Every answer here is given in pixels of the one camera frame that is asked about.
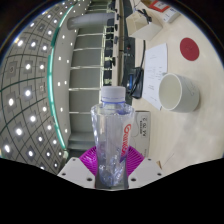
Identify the black clip in tray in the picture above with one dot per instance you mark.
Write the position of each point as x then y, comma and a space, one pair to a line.
144, 15

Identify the round grey column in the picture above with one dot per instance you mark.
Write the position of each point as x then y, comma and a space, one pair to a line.
90, 21

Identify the flat round red coaster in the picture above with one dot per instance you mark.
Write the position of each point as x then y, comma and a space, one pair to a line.
189, 48

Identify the group of ceiling lights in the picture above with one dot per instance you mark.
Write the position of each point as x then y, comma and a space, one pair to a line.
28, 93

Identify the white carton box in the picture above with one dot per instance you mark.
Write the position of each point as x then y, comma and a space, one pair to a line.
142, 128

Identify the clear plastic water bottle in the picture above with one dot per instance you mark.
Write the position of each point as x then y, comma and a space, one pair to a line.
111, 133

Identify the white ceramic mug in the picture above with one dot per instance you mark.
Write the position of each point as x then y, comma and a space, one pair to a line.
186, 95

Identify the dark desk telephone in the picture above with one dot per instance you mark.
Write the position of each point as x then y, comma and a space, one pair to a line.
136, 83

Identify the row of black office chairs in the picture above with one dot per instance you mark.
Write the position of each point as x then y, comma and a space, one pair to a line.
109, 50

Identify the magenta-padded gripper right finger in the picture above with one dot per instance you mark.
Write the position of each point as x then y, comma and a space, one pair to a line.
136, 160

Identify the long curved conference desk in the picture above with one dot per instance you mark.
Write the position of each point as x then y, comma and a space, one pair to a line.
123, 33

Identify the white printed paper sheet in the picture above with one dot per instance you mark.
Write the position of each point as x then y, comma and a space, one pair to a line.
155, 70

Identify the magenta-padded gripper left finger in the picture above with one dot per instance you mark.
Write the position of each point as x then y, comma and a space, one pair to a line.
87, 160

